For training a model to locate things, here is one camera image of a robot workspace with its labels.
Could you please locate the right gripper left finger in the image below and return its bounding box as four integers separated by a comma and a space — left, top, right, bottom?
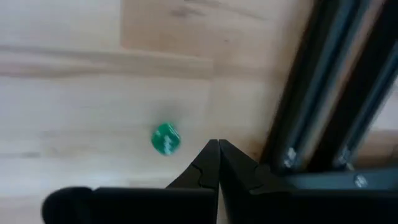
42, 139, 220, 224

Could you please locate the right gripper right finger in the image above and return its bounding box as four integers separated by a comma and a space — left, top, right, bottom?
219, 139, 398, 224

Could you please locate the black aluminium table frame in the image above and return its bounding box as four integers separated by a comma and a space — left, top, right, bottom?
260, 0, 398, 191

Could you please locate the small green die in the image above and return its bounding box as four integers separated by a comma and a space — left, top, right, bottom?
150, 123, 182, 156

